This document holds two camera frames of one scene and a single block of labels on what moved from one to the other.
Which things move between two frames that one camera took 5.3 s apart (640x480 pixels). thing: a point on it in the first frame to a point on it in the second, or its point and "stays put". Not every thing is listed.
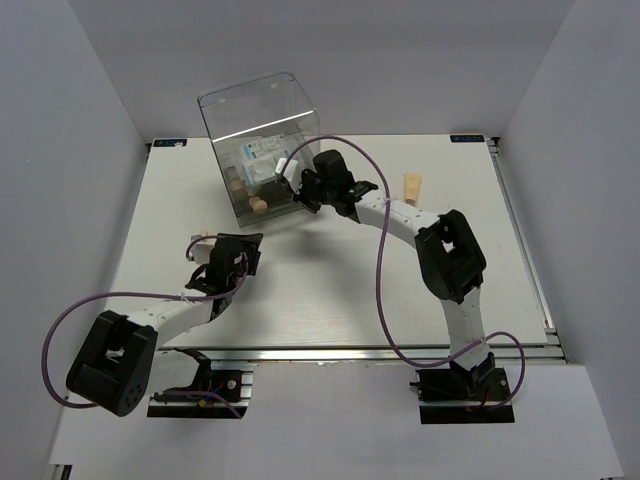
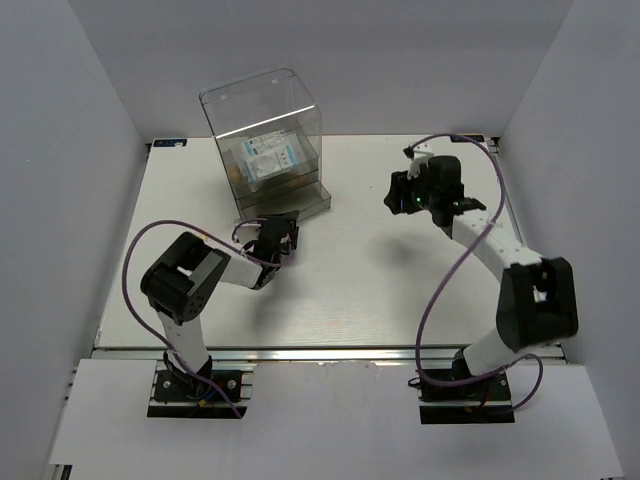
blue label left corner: (169, 142) stays put
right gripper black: (306, 178) to (397, 198)
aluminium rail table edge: (335, 355) stays put
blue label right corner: (467, 138) stays put
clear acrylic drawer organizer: (252, 125) stays put
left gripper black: (250, 251) to (292, 232)
